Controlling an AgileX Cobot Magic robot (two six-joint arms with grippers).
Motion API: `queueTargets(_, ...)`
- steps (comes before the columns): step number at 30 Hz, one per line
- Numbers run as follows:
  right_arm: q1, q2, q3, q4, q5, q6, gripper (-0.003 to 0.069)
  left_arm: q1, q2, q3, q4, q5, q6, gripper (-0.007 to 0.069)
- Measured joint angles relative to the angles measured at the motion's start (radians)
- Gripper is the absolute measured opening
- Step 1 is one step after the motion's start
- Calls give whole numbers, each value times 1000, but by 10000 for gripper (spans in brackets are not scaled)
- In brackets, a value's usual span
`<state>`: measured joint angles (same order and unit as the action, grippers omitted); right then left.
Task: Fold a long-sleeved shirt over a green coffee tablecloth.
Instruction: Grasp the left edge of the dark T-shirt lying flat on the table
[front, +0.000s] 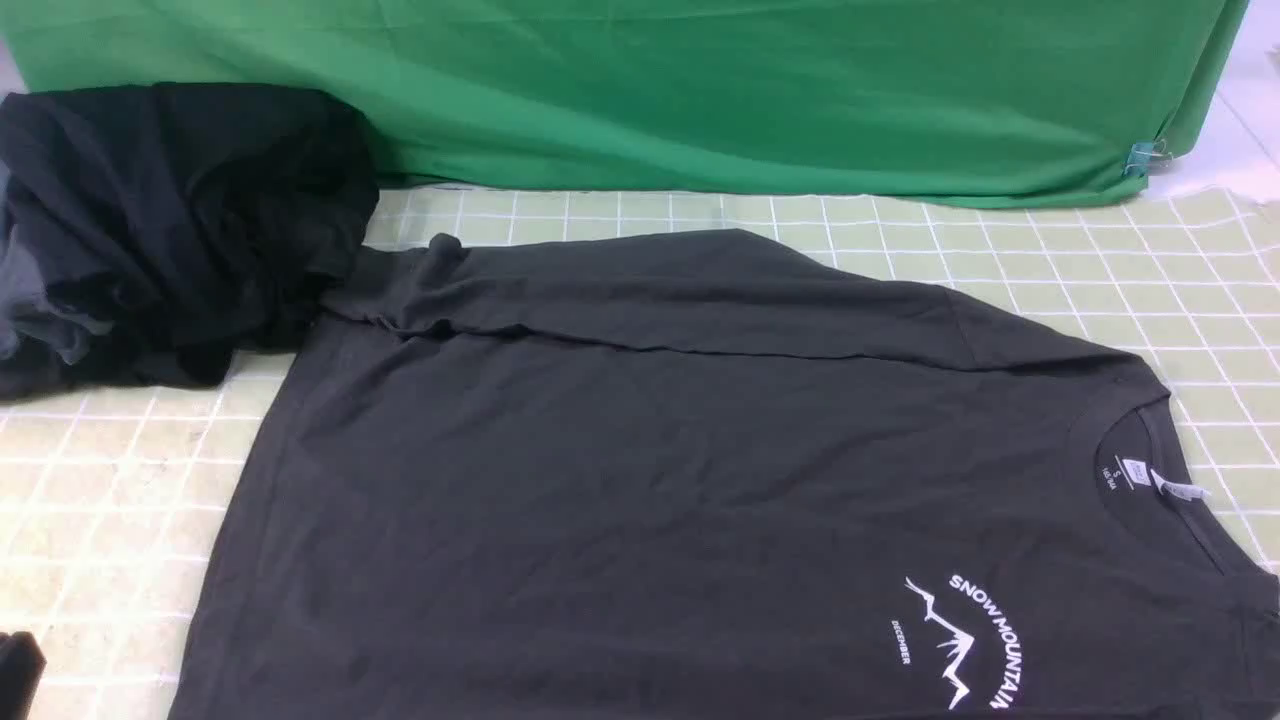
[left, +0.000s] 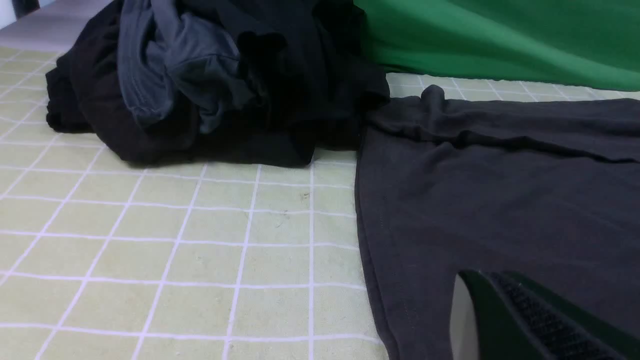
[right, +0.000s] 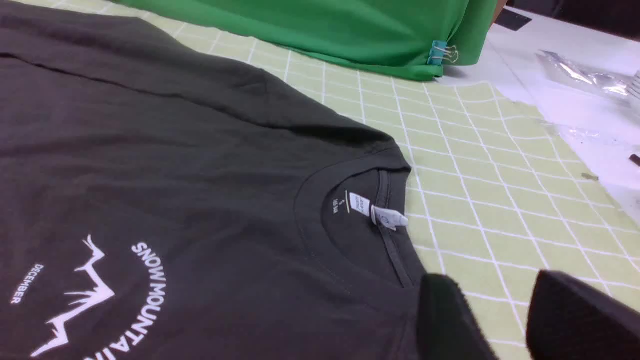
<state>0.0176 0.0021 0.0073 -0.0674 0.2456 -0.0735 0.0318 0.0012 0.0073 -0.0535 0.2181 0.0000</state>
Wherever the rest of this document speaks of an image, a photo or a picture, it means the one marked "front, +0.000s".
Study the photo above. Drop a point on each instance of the dark gray long-sleeve shirt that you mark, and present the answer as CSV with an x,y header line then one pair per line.
x,y
701,476

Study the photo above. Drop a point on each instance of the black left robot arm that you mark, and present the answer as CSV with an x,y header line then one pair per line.
x,y
22,665

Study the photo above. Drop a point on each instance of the pile of dark clothes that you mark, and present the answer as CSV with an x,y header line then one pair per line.
x,y
150,232

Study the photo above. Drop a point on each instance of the green backdrop cloth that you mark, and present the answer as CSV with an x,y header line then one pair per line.
x,y
977,104

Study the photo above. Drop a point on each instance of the light green checkered tablecloth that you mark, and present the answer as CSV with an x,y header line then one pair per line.
x,y
112,496

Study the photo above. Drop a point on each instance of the blue binder clip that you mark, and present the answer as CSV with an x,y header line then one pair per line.
x,y
1147,158

